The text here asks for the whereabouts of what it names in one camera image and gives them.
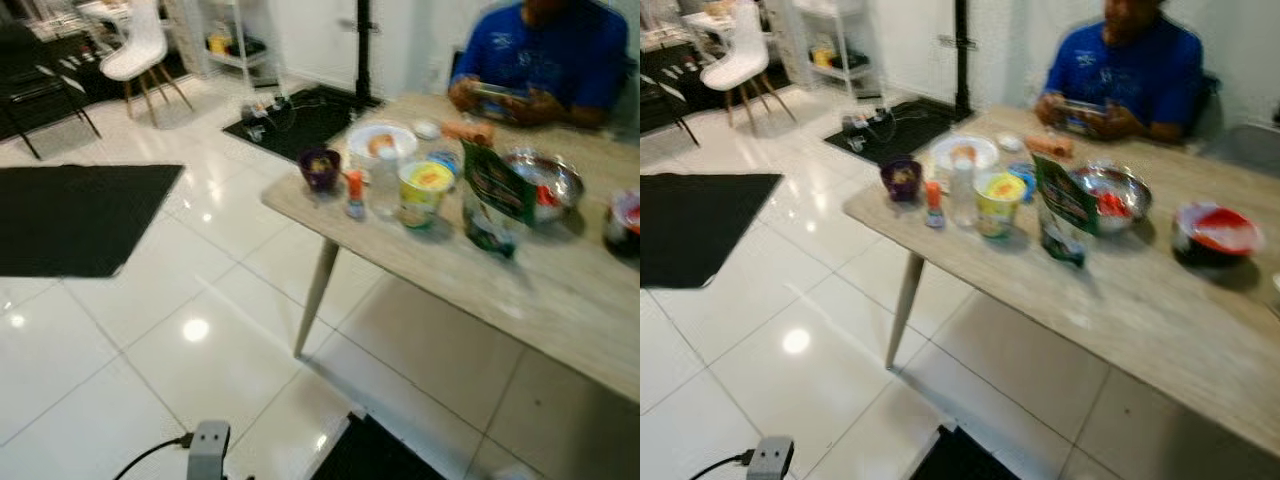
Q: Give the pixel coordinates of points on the black metal chair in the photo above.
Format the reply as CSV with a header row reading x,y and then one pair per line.
x,y
35,85
662,95

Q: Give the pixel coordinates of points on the small white dish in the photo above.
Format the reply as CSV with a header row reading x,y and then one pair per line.
x,y
1010,143
426,129

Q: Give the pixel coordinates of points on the light wooden table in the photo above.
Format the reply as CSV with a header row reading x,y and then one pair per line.
x,y
1100,300
480,290

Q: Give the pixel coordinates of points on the small blue container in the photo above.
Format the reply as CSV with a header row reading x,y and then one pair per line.
x,y
447,160
1027,180

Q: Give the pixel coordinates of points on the black stand pole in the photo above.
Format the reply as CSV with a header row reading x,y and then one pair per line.
x,y
962,50
363,45

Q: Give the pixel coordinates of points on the white shelf rack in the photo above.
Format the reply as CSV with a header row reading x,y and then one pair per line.
x,y
240,40
835,50

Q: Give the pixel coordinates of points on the clear plastic water bottle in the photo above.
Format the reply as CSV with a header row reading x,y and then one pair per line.
x,y
385,185
963,195

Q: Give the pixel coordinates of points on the yellow cup noodle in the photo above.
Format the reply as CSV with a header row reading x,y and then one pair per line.
x,y
1000,205
425,195

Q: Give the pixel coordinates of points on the white plate with food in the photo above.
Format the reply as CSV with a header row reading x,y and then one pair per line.
x,y
945,152
360,140

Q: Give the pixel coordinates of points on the steel bowl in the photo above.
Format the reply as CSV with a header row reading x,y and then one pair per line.
x,y
1120,195
555,180

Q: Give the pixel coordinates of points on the dark green snack bag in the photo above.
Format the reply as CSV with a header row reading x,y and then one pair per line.
x,y
1065,205
495,190

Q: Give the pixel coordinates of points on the power strip with plugs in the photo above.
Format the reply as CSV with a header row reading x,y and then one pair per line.
x,y
865,125
265,115

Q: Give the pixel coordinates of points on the white chair with wooden legs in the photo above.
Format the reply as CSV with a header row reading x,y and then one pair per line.
x,y
740,55
140,45

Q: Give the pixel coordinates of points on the person in blue shirt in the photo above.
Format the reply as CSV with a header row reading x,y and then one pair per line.
x,y
550,50
1130,70

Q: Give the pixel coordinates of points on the large black floor mat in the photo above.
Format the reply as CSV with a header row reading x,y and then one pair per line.
x,y
70,220
700,230

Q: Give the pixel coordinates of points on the black bowl with red lid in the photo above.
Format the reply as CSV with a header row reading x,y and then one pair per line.
x,y
625,225
1215,235

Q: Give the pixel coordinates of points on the orange sausage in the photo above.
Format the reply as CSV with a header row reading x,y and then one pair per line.
x,y
1050,146
468,132

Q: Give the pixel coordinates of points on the handheld phone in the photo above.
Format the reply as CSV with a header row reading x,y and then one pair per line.
x,y
1083,113
497,96

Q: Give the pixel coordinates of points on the small black floor mat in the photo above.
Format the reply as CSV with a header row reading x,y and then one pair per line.
x,y
960,460
375,455

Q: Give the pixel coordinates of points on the small bottle with orange cap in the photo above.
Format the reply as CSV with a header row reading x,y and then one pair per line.
x,y
355,195
934,205

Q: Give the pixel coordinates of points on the dark purple cup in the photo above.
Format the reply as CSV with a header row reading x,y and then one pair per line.
x,y
320,172
901,182

